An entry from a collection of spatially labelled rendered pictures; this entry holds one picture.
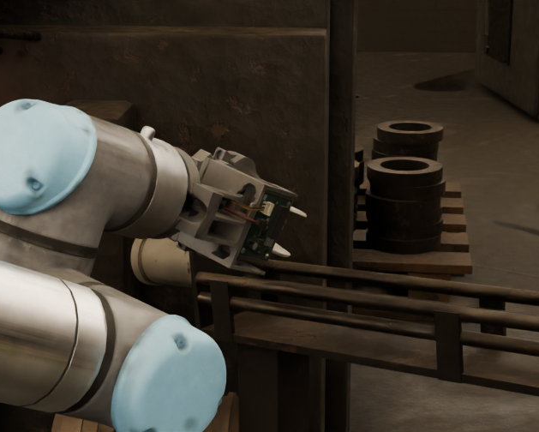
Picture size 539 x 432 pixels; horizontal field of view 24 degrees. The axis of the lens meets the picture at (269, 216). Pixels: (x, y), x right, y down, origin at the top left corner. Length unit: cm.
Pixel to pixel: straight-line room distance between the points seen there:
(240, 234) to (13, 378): 32
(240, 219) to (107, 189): 15
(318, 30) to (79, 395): 76
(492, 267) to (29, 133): 270
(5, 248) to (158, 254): 42
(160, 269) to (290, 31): 32
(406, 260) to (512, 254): 64
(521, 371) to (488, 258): 249
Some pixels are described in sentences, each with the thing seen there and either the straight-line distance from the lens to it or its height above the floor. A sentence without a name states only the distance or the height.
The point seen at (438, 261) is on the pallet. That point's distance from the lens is 299.
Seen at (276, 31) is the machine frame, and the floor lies 87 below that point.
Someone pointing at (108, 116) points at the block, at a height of 80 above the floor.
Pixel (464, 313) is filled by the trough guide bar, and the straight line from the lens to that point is 101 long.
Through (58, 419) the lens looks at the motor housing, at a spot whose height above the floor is 51.
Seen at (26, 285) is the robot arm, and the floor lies 83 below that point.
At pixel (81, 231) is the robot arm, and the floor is 81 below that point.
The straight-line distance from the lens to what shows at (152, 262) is 124.
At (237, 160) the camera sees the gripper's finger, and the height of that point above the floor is 81.
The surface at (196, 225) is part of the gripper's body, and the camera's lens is 91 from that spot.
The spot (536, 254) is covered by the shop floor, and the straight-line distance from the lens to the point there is 358.
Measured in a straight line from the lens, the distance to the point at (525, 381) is 101.
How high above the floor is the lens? 104
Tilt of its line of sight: 16 degrees down
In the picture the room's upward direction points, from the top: straight up
